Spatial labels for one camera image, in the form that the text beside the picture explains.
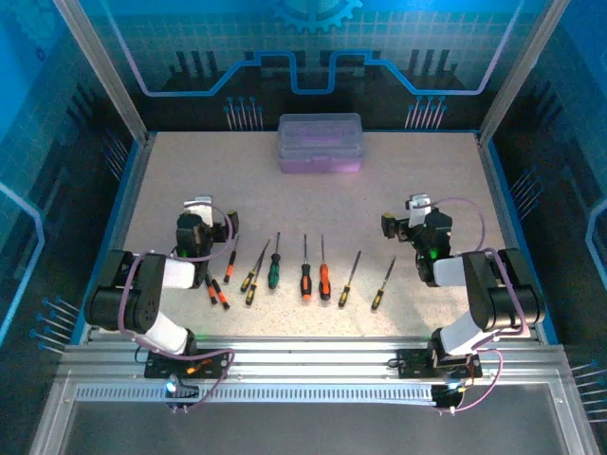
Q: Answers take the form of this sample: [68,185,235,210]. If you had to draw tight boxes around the small orange-black screwdriver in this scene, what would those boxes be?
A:
[222,235,241,284]

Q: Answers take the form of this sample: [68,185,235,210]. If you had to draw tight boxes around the yellow-black handled file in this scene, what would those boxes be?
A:
[240,239,271,293]
[338,249,362,308]
[370,255,397,312]
[245,255,265,307]

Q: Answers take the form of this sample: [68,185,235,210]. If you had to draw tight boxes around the green-black screwdriver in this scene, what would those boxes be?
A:
[267,231,283,290]

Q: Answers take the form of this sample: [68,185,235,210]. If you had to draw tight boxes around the purple tool box clear lid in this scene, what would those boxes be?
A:
[277,112,367,175]

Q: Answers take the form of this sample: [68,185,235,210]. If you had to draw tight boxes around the blue table edge strip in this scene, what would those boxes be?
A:
[69,135,153,345]
[483,135,561,345]

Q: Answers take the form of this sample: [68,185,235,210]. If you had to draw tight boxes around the small controller board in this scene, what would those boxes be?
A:
[163,373,200,414]
[433,384,469,417]

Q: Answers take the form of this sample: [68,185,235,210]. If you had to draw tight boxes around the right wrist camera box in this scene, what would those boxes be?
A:
[404,192,433,228]

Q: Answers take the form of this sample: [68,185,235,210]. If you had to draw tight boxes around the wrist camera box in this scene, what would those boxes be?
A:
[183,194,214,224]
[404,192,433,228]

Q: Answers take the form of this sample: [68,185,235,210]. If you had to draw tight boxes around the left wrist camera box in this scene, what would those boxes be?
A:
[183,194,214,224]

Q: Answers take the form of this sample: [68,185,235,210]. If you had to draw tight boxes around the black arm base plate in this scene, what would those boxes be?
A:
[395,348,484,380]
[143,348,232,380]

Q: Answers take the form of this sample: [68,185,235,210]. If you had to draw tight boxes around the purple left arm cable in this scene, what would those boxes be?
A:
[116,203,237,413]

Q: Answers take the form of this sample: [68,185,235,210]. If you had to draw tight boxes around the aluminium rail frame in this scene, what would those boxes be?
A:
[56,334,570,404]

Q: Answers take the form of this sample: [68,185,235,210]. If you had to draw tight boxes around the slotted cable duct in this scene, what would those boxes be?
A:
[75,382,437,404]

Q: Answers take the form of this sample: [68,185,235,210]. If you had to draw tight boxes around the aluminium frame post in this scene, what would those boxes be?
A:
[51,0,157,143]
[475,0,573,146]

